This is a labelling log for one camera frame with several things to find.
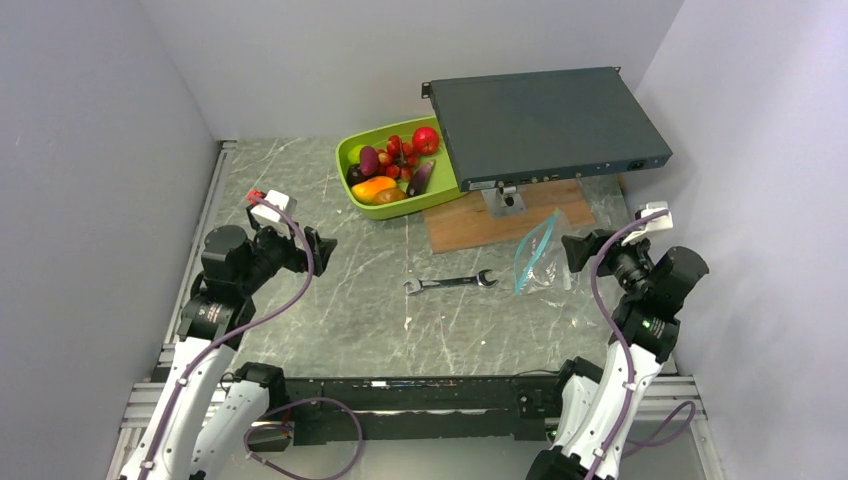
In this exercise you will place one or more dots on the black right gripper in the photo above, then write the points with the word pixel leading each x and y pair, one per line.
pixel 580 249

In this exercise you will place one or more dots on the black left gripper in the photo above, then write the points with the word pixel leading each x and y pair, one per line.
pixel 297 258

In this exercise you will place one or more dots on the clear zip top bag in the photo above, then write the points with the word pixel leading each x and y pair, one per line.
pixel 540 262

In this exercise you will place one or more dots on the orange fake fruit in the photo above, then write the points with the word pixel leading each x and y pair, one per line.
pixel 367 190

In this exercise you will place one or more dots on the dark purple fake fruit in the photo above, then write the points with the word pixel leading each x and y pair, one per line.
pixel 354 175

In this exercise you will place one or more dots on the magenta fake sweet potato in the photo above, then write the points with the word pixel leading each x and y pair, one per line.
pixel 368 161

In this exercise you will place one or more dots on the red fake lychee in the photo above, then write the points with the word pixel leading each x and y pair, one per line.
pixel 392 171
pixel 385 158

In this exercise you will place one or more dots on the purple fake eggplant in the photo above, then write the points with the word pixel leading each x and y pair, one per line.
pixel 418 183

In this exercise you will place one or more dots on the red fake apple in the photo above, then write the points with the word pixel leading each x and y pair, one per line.
pixel 426 140

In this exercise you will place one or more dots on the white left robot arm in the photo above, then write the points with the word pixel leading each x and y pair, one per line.
pixel 182 439

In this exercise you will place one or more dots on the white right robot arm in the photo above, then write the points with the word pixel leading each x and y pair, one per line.
pixel 599 404

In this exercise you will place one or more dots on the chrome combination wrench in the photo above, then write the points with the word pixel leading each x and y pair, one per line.
pixel 414 286

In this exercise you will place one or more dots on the wooden board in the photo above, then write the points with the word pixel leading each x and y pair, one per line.
pixel 466 222

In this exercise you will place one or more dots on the lime green plastic tub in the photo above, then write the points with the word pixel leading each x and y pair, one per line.
pixel 396 140

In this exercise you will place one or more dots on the dark grey rack device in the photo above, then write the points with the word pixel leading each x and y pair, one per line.
pixel 536 127

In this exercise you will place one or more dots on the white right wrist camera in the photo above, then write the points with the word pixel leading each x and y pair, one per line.
pixel 661 220

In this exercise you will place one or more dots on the metal stand base plate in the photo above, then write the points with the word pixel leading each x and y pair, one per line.
pixel 504 201

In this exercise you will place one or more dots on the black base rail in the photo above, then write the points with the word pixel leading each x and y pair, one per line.
pixel 312 411

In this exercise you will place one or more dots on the aluminium frame rail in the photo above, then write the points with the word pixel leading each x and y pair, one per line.
pixel 144 394

